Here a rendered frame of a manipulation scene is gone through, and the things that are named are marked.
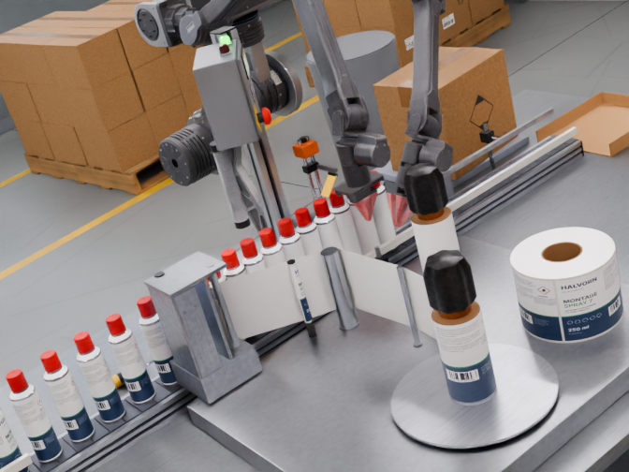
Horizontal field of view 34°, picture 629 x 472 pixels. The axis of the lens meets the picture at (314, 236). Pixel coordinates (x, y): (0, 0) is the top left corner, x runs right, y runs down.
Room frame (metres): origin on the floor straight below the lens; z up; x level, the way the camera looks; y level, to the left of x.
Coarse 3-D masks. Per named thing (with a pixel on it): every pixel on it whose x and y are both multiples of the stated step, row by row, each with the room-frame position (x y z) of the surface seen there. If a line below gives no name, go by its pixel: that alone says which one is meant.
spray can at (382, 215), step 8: (376, 184) 2.20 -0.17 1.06; (384, 192) 2.20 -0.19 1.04; (376, 200) 2.19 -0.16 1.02; (384, 200) 2.20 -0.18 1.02; (376, 208) 2.19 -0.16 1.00; (384, 208) 2.19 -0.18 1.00; (376, 216) 2.20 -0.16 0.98; (384, 216) 2.19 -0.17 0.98; (376, 224) 2.20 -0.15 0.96; (384, 224) 2.19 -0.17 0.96; (392, 224) 2.21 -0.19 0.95; (384, 232) 2.19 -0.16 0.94; (392, 232) 2.20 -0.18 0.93; (384, 240) 2.20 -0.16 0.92
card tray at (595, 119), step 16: (592, 96) 2.83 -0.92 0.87; (608, 96) 2.83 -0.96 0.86; (624, 96) 2.78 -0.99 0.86; (576, 112) 2.79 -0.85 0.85; (592, 112) 2.80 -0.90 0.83; (608, 112) 2.77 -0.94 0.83; (624, 112) 2.74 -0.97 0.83; (544, 128) 2.71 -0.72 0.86; (560, 128) 2.75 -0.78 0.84; (592, 128) 2.69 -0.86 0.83; (608, 128) 2.66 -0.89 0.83; (624, 128) 2.63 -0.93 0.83; (592, 144) 2.58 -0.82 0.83; (608, 144) 2.55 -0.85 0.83; (624, 144) 2.51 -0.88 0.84
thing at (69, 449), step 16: (544, 144) 2.57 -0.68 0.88; (560, 144) 2.54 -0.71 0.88; (544, 160) 2.47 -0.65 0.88; (512, 176) 2.42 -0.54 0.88; (464, 192) 2.41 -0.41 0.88; (464, 208) 2.32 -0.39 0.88; (256, 336) 1.98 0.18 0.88; (160, 384) 1.89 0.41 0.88; (128, 400) 1.86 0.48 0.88; (160, 400) 1.83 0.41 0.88; (96, 416) 1.84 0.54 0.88; (128, 416) 1.80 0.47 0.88; (96, 432) 1.78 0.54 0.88; (64, 448) 1.75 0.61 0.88; (80, 448) 1.74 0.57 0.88; (48, 464) 1.71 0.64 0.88
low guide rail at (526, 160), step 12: (564, 132) 2.53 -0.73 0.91; (576, 132) 2.54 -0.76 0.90; (552, 144) 2.49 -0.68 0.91; (528, 156) 2.44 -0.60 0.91; (516, 168) 2.41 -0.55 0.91; (492, 180) 2.37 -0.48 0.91; (468, 192) 2.33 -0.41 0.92; (480, 192) 2.34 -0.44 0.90; (456, 204) 2.30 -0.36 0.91; (396, 240) 2.19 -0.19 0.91; (372, 252) 2.15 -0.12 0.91; (384, 252) 2.17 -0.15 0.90
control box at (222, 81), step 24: (216, 48) 2.20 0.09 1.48; (240, 48) 2.18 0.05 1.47; (216, 72) 2.08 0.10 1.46; (240, 72) 2.08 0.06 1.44; (216, 96) 2.08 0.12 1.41; (240, 96) 2.08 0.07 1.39; (216, 120) 2.08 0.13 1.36; (240, 120) 2.08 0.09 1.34; (216, 144) 2.08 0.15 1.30; (240, 144) 2.08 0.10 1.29
